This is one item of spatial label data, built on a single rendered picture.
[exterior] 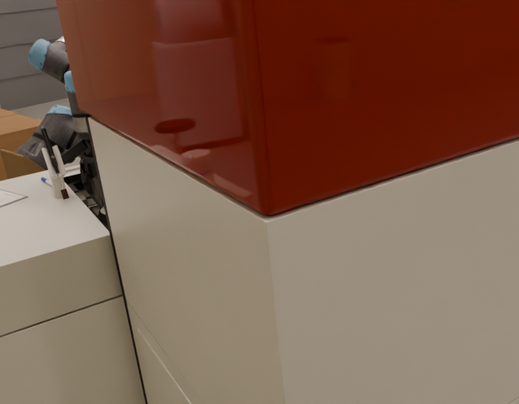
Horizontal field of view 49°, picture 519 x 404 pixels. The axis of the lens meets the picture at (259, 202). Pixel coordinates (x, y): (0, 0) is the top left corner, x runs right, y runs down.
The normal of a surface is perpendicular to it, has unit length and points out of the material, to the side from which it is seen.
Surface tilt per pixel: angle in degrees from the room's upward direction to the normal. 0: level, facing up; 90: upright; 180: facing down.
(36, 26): 90
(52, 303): 90
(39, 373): 90
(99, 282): 90
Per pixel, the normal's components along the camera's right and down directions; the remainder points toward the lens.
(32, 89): 0.69, 0.20
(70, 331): 0.50, 0.27
